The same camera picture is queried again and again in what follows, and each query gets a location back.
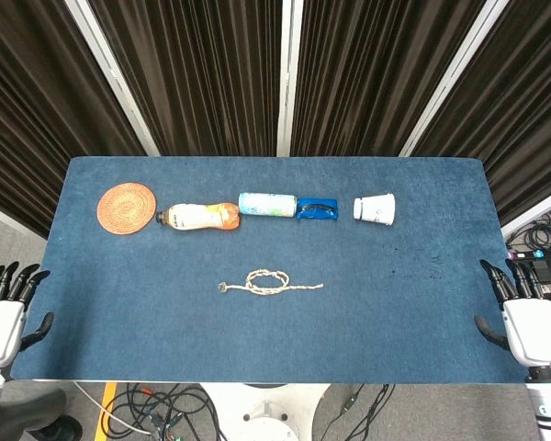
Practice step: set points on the brown curtain partition panel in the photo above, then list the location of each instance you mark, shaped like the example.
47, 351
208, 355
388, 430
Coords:
37, 115
202, 73
372, 73
523, 119

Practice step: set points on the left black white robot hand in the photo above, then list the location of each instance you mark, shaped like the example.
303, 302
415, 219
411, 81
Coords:
0, 328

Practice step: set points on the black power strip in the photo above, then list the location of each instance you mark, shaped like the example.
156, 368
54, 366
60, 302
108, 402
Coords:
539, 255

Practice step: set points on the dark grey trouser leg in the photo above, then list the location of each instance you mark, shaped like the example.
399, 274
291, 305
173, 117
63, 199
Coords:
27, 409

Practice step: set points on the blue table cloth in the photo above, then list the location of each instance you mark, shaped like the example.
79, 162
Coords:
275, 335

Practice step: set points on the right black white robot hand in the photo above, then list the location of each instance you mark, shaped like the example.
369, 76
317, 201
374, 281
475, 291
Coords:
532, 328

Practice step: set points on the orange drink plastic bottle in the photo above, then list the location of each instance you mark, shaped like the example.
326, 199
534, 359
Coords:
197, 217

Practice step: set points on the round woven rattan coaster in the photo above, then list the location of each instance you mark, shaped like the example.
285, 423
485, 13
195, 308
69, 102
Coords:
127, 209

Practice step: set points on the black shoe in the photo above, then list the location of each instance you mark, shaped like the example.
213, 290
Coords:
57, 429

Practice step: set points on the blue snack packet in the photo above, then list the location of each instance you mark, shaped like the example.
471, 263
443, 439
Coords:
317, 209

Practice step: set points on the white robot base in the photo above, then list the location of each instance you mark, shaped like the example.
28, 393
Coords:
266, 409

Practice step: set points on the white green drink can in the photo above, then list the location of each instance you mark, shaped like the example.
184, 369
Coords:
266, 204

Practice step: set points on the white paper cup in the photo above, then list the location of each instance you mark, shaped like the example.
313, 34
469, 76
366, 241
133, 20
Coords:
376, 210

